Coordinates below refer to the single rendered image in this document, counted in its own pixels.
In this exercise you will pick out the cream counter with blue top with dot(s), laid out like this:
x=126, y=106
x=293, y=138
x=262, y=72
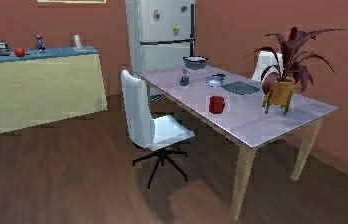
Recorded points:
x=38, y=90

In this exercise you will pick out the framed picture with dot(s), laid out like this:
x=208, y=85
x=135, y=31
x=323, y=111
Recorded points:
x=71, y=1

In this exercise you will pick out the small grey bottle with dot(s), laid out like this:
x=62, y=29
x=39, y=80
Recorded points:
x=184, y=78

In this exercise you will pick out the red mug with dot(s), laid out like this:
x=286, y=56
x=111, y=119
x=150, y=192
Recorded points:
x=216, y=104

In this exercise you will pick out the purple house plant orange pot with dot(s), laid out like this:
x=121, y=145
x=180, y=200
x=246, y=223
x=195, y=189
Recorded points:
x=290, y=66

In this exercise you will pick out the dark grey mat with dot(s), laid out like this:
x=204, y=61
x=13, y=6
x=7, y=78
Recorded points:
x=240, y=87

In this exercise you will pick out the red apple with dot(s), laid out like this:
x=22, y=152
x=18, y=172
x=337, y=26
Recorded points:
x=19, y=52

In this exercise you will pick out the white swivel chair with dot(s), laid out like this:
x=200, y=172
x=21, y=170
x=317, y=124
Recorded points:
x=142, y=116

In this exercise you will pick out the purple bottle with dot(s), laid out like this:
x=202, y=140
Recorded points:
x=40, y=43

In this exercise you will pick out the grey table with wooden legs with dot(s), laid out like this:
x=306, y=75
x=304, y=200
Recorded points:
x=248, y=116

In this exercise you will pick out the grey fridge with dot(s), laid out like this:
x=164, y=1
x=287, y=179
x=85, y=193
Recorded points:
x=162, y=33

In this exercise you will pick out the grey pot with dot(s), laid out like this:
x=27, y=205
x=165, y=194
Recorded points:
x=195, y=62

